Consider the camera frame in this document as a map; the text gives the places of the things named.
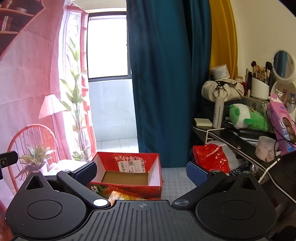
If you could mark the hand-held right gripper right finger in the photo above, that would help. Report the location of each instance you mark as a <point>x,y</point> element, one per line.
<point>196,173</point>

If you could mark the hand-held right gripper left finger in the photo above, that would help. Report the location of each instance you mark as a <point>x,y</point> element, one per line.
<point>85,172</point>

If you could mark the red cardboard box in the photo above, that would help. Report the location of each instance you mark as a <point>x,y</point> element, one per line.
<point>152,171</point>

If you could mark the orange patterned cloth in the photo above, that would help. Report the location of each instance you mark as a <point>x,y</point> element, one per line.
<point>124,195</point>

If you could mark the red plastic bag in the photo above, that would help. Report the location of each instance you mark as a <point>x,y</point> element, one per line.
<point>208,157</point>

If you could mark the white plastic bag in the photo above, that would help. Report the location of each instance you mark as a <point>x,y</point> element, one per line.
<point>231,155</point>

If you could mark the pale sticky note pad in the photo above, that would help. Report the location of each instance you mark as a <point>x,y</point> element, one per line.
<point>203,122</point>

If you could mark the black slim device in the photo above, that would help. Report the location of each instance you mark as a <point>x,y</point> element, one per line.
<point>245,134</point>

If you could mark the white spray bottle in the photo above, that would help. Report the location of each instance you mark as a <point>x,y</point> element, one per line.
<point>218,113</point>

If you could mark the clear jar pink contents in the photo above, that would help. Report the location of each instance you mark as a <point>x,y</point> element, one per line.
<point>266,148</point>

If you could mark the green white plush toy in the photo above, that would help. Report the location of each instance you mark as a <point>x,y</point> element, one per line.
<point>249,118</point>

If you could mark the beige cloth bag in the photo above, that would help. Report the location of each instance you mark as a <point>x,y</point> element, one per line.
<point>212,89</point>

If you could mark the black case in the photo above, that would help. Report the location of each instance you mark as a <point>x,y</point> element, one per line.
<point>252,103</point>

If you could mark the blue curtain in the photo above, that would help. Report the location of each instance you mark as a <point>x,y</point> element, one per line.
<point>168,81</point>

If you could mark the pink cookie box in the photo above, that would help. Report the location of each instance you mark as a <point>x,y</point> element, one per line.
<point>281,125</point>

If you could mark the white label roll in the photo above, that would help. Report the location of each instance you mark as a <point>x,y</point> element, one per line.
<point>219,71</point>

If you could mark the white brush holder cup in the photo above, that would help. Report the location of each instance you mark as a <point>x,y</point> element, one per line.
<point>260,88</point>

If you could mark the bunch of makeup brushes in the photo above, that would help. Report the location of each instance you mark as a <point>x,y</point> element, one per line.
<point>260,71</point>

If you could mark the window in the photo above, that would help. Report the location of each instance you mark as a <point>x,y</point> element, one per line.
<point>106,46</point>

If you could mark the round white mirror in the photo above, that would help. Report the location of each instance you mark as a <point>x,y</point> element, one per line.
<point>283,62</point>

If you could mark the yellow curtain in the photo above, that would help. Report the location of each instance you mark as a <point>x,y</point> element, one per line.
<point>223,34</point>

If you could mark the pink printed wall cloth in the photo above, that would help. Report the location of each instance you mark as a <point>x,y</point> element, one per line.
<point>30,81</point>

